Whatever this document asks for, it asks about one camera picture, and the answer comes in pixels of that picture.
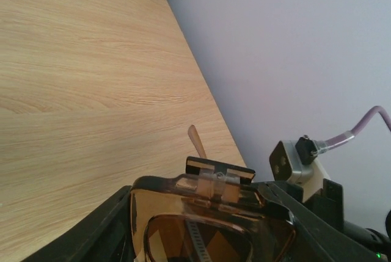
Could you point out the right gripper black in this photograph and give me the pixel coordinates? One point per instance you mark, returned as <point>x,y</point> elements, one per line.
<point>327,204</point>

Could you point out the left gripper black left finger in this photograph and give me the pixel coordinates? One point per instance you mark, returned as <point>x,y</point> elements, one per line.
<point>103,235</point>

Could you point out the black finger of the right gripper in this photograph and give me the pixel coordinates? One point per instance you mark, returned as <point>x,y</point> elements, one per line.
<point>195,166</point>

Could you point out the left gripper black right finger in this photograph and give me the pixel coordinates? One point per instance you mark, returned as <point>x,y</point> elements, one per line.
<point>322,233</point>

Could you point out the brown translucent sunglasses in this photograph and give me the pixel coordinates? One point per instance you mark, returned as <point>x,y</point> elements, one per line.
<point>206,217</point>

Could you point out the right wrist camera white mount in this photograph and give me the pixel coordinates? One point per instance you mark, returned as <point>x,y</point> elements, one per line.
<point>296,161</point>

